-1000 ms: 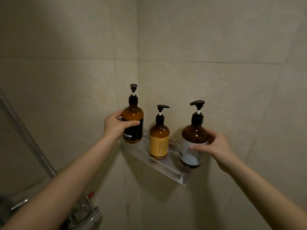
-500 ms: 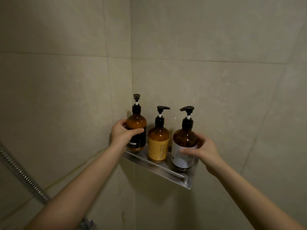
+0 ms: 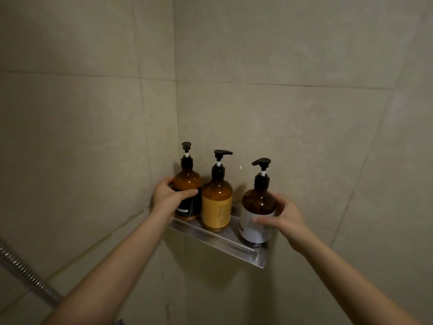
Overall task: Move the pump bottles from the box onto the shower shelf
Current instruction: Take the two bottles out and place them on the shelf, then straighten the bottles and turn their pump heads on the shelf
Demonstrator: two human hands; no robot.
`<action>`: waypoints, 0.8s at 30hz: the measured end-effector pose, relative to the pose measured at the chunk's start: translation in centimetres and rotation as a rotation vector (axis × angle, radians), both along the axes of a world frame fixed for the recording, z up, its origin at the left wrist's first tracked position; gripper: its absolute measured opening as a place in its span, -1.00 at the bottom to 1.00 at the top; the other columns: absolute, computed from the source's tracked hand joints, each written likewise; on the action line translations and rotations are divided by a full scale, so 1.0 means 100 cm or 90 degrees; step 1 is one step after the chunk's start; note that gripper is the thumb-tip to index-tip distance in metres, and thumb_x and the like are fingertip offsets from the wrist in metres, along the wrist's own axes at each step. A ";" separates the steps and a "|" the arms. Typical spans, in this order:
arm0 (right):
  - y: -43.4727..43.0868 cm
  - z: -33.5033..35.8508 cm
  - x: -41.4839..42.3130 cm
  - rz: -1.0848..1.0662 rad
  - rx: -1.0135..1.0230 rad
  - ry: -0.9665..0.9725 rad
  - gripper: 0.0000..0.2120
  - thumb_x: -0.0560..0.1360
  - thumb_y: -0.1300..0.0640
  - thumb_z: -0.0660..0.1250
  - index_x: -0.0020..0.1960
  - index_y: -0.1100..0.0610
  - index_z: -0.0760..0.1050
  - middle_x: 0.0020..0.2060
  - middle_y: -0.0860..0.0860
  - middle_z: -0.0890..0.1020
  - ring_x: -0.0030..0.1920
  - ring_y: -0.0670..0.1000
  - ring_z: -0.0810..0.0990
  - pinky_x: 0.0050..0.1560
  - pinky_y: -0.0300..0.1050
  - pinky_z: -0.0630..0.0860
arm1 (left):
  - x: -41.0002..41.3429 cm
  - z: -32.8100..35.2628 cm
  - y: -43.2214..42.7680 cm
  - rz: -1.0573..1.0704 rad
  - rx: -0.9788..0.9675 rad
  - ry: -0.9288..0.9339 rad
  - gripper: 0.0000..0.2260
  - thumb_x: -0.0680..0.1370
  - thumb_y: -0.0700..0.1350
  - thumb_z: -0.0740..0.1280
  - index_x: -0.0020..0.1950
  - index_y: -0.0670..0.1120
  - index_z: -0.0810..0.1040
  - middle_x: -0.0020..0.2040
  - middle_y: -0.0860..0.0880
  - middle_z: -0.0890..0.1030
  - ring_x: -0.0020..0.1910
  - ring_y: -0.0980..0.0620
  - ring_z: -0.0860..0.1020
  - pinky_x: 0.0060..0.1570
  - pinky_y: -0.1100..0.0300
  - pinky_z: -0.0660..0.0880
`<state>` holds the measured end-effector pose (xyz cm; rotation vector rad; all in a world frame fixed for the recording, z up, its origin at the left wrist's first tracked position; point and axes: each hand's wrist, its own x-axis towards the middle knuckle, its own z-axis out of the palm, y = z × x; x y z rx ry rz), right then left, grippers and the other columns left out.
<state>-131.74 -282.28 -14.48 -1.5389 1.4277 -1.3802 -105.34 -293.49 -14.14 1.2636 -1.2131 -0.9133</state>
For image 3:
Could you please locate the amber pump bottle white label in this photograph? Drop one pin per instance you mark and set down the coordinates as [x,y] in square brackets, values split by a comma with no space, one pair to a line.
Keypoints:
[253,230]

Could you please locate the person's right forearm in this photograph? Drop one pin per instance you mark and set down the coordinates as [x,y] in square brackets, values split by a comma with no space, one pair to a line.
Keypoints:
[355,287]

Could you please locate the person's left forearm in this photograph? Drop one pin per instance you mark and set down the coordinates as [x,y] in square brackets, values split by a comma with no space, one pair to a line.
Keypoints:
[118,274]

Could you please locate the metal shower shelf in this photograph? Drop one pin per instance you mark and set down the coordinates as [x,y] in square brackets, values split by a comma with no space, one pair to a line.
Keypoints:
[220,238]

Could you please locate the person's right hand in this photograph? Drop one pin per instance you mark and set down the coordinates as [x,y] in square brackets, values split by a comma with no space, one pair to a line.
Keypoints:
[292,226]

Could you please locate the amber pump bottle black label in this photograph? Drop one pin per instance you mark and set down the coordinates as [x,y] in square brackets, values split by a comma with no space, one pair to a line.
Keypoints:
[189,179]

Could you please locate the person's left hand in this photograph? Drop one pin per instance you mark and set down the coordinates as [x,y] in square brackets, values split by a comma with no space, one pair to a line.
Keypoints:
[165,199]

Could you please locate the amber pump bottle yellow label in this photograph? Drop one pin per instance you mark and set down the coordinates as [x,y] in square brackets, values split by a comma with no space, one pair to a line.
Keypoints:
[216,206]

